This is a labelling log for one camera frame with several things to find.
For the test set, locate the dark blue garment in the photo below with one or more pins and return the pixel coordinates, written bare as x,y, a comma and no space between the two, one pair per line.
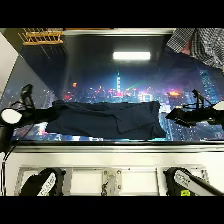
106,120

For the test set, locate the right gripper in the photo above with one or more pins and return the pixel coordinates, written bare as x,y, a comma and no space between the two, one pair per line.
191,117

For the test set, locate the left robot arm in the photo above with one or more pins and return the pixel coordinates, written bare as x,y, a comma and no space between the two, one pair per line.
10,116

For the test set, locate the brown clothes hanger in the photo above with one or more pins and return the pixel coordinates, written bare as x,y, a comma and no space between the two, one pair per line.
43,36

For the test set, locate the person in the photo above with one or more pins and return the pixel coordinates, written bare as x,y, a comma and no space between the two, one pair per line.
203,43

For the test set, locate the silver frame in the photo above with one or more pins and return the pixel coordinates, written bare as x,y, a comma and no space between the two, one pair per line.
113,181

